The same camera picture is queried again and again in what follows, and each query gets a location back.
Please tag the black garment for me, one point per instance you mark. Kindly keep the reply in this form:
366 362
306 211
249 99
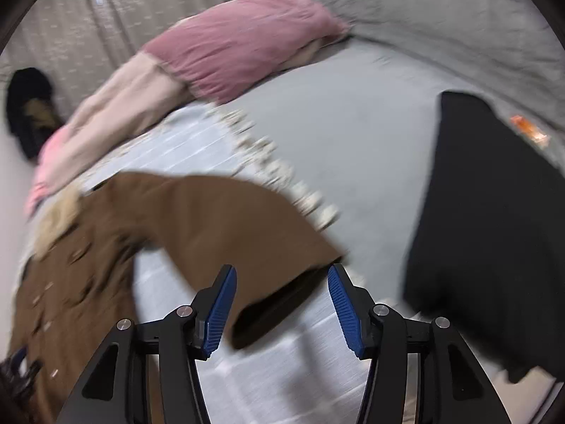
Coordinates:
485 229

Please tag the grey dotted curtain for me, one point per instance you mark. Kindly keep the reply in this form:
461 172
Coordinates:
110 17

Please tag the brown coat with fur collar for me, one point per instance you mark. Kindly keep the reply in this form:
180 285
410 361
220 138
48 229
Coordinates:
198 212

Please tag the small orange packet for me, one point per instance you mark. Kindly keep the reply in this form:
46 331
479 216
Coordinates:
527 129

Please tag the grey quilted pillow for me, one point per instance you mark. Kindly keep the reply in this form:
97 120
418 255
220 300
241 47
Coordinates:
441 9

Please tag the light blue checked fringed blanket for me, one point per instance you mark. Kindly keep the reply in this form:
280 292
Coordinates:
190 154

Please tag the pink fleece blanket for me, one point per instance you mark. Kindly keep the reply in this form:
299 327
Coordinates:
46 172

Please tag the beige duvet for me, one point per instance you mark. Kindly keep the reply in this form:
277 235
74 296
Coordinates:
119 106

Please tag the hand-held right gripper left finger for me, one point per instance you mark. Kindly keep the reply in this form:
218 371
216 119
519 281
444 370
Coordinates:
223 304

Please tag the pink velvet pillow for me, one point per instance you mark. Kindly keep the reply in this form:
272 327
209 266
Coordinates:
238 39

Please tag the black hanging fleece jacket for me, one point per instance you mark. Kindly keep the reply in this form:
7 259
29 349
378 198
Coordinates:
26 84

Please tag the olive hanging garment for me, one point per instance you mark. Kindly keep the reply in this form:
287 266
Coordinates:
42 112

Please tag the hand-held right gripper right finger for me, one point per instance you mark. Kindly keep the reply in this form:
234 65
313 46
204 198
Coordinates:
342 313

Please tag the grey bed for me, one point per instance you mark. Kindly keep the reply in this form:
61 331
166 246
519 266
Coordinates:
353 141

